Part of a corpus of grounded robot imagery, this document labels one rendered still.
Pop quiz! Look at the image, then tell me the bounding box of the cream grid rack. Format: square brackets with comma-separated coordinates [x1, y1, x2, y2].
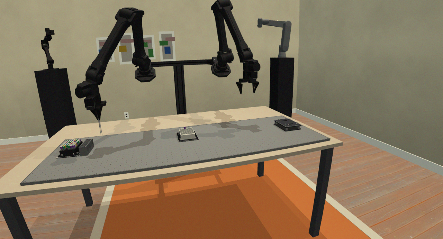
[179, 127, 195, 140]

